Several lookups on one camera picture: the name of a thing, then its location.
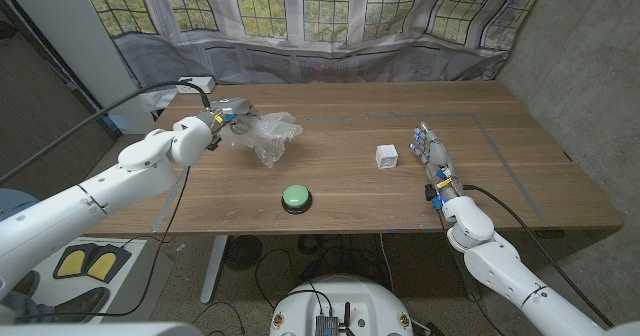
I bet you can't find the white floor platform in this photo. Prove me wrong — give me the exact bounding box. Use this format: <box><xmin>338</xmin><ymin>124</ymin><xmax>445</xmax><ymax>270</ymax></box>
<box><xmin>29</xmin><ymin>235</ymin><xmax>175</xmax><ymax>322</ymax></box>

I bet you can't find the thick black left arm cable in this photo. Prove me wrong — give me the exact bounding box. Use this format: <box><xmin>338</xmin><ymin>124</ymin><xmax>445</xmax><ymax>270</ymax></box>
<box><xmin>0</xmin><ymin>79</ymin><xmax>212</xmax><ymax>185</ymax></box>

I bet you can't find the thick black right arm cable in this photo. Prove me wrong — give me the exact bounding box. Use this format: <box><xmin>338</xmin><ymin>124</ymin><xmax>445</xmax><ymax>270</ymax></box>
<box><xmin>463</xmin><ymin>184</ymin><xmax>616</xmax><ymax>328</ymax></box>

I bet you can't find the round black floor fan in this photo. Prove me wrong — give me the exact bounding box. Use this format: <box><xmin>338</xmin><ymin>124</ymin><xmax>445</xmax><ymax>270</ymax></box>
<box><xmin>223</xmin><ymin>234</ymin><xmax>264</xmax><ymax>272</ymax></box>

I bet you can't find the black floor cable tangle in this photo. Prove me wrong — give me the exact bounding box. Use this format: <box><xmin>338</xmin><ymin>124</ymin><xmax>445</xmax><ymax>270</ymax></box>
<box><xmin>254</xmin><ymin>233</ymin><xmax>381</xmax><ymax>310</ymax></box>

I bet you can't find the yellow black foot pedal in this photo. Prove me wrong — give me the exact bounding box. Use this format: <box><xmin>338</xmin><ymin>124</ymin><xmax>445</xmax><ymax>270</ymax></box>
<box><xmin>53</xmin><ymin>244</ymin><xmax>99</xmax><ymax>280</ymax></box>
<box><xmin>85</xmin><ymin>245</ymin><xmax>132</xmax><ymax>283</ymax></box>

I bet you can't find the white floor cable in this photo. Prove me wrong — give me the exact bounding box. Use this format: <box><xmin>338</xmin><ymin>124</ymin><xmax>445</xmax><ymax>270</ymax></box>
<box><xmin>378</xmin><ymin>233</ymin><xmax>397</xmax><ymax>295</ymax></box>

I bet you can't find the green button, black base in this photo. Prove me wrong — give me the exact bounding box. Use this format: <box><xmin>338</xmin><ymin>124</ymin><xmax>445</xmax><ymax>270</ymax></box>
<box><xmin>280</xmin><ymin>184</ymin><xmax>314</xmax><ymax>215</ymax></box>

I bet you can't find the thin black left wrist cable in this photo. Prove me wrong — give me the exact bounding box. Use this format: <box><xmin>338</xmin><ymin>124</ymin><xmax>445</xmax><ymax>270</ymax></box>
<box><xmin>17</xmin><ymin>164</ymin><xmax>192</xmax><ymax>323</ymax></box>

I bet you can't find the small white block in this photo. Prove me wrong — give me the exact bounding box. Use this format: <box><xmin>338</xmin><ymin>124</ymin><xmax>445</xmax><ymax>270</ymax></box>
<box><xmin>375</xmin><ymin>144</ymin><xmax>400</xmax><ymax>170</ymax></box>

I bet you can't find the white table leg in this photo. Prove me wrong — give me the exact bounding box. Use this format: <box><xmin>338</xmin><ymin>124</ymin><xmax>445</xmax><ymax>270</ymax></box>
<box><xmin>200</xmin><ymin>234</ymin><xmax>229</xmax><ymax>302</ymax></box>

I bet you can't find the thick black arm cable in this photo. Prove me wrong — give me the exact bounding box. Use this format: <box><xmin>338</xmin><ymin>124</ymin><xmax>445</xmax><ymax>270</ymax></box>
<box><xmin>463</xmin><ymin>184</ymin><xmax>616</xmax><ymax>328</ymax></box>
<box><xmin>0</xmin><ymin>79</ymin><xmax>212</xmax><ymax>185</ymax></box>

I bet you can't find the clear bubble wrap sheet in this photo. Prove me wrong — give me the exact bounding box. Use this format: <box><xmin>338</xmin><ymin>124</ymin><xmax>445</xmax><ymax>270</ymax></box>
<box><xmin>229</xmin><ymin>111</ymin><xmax>304</xmax><ymax>169</ymax></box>

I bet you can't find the person in blue jeans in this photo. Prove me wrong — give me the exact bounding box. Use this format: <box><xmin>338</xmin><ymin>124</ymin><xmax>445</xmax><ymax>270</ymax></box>
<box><xmin>0</xmin><ymin>188</ymin><xmax>109</xmax><ymax>325</ymax></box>

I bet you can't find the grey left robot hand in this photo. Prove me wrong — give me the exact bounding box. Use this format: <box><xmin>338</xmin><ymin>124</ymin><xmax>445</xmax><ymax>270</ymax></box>
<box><xmin>204</xmin><ymin>95</ymin><xmax>260</xmax><ymax>136</ymax></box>

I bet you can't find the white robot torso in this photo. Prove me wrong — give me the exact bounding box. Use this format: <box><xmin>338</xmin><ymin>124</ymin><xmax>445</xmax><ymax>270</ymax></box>
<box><xmin>269</xmin><ymin>274</ymin><xmax>415</xmax><ymax>336</ymax></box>

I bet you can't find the printed window backdrop cloth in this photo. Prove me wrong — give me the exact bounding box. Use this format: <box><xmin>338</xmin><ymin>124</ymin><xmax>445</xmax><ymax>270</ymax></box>
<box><xmin>77</xmin><ymin>0</ymin><xmax>551</xmax><ymax>95</ymax></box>

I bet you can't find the white power strip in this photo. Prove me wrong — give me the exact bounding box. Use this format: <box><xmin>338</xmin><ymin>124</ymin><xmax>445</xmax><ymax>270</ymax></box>
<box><xmin>177</xmin><ymin>76</ymin><xmax>216</xmax><ymax>95</ymax></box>

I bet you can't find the grey electronics box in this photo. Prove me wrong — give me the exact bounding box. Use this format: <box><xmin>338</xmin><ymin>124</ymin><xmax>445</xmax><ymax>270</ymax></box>
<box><xmin>314</xmin><ymin>314</ymin><xmax>340</xmax><ymax>336</ymax></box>

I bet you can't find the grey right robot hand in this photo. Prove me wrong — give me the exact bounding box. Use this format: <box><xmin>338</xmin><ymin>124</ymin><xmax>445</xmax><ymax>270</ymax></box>
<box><xmin>409</xmin><ymin>121</ymin><xmax>463</xmax><ymax>205</ymax></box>

